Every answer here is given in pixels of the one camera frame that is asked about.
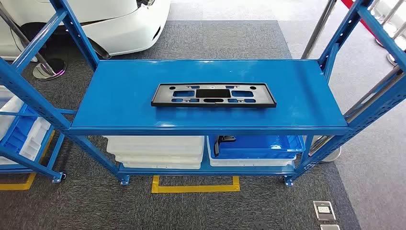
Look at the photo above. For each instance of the silver floor outlet box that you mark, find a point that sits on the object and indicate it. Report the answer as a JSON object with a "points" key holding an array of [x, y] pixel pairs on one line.
{"points": [[324, 210], [330, 227]]}

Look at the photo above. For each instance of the white car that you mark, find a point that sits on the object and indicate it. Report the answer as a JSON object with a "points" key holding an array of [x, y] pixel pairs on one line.
{"points": [[120, 28]]}

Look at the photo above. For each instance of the blue metal shelf rack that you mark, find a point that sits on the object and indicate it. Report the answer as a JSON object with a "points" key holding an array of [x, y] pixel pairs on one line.
{"points": [[127, 95], [31, 164]]}

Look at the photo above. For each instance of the white plastic crate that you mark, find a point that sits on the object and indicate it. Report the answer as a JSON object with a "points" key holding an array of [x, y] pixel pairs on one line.
{"points": [[152, 149]]}

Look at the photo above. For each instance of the chrome stanchion post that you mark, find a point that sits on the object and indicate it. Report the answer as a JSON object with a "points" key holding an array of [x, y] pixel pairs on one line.
{"points": [[391, 58], [333, 155], [317, 30], [50, 71], [390, 30]]}

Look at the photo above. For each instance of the blue plastic bin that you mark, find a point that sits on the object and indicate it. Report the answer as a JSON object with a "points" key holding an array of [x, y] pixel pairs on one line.
{"points": [[253, 147], [17, 135]]}

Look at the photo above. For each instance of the small black plastic part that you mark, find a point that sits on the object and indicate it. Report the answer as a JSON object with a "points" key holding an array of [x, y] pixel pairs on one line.
{"points": [[216, 147]]}

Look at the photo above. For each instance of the black plastic plate frame part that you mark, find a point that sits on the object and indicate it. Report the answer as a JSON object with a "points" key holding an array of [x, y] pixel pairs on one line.
{"points": [[161, 95]]}

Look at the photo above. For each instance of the yellow floor tape outline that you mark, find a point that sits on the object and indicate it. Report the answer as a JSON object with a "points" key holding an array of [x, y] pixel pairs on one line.
{"points": [[190, 189], [16, 186]]}

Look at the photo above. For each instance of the white plastic bin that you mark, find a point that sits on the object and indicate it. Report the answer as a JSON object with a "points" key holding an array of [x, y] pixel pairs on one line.
{"points": [[247, 162], [36, 136], [8, 104]]}

